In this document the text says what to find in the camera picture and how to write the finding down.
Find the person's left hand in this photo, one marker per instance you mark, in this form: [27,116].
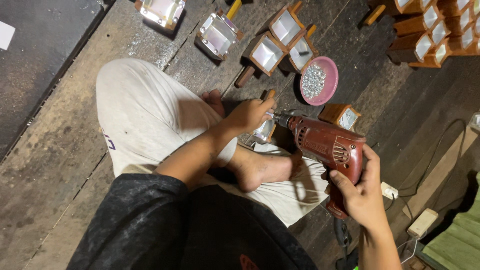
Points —
[245,116]

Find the person's right hand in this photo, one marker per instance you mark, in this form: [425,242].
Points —
[365,200]

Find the person's left fingers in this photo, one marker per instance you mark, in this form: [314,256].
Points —
[267,108]

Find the red electric drill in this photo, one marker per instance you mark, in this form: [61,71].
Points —
[322,144]

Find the person's right foot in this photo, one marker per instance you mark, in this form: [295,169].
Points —
[213,102]

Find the person's foot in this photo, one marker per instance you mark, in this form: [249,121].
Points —
[213,102]
[262,168]

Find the heap of silver rivets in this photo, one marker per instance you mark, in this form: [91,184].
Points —
[313,80]

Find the person's left foot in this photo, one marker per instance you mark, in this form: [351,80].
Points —
[262,168]

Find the pink plastic bowl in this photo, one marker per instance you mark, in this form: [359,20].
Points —
[330,80]

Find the riveted metal-lined wooden scoop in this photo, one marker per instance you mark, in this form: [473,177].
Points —
[161,10]
[218,34]

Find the person's white trousers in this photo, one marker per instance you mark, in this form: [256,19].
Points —
[150,116]

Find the white power socket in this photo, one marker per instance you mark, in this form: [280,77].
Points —
[389,190]

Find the person's black shirt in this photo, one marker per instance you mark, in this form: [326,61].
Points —
[168,232]

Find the pile of wooden scoops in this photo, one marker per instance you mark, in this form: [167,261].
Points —
[431,33]

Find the long wooden plank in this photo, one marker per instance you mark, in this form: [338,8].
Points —
[438,176]

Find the white wooden block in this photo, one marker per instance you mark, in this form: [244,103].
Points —
[423,223]

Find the green ribbed cushion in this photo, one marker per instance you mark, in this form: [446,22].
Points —
[457,240]

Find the dark grey mat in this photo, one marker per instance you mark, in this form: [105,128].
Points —
[41,56]

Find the white paper sheet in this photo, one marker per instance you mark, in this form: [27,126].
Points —
[5,35]

